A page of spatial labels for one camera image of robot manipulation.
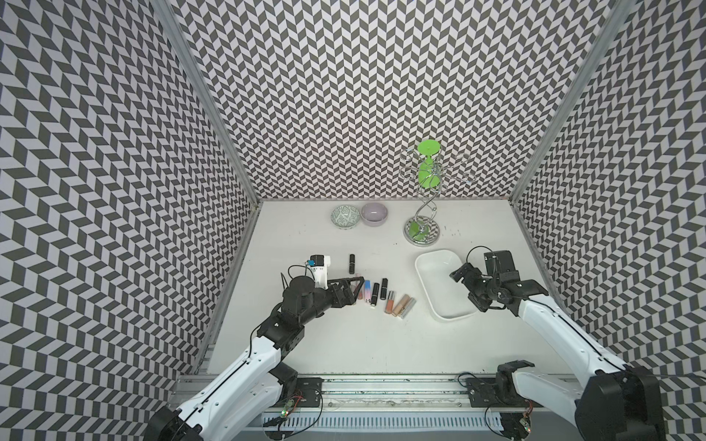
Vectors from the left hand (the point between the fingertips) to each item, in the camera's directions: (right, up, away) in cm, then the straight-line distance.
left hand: (353, 283), depth 77 cm
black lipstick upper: (-2, +4, +22) cm, 23 cm away
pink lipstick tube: (+2, -1, -6) cm, 6 cm away
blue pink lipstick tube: (+4, -4, +17) cm, 18 cm away
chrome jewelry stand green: (+24, +34, +8) cm, 42 cm away
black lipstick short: (+9, -5, +14) cm, 18 cm away
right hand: (+32, -3, +7) cm, 33 cm away
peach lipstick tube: (+15, -10, +10) cm, 20 cm away
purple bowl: (+6, +21, +32) cm, 39 cm away
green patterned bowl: (-5, +20, +35) cm, 40 cm away
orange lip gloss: (+11, -11, +10) cm, 18 cm away
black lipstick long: (+7, -7, +14) cm, 17 cm away
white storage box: (+30, -8, +10) cm, 32 cm away
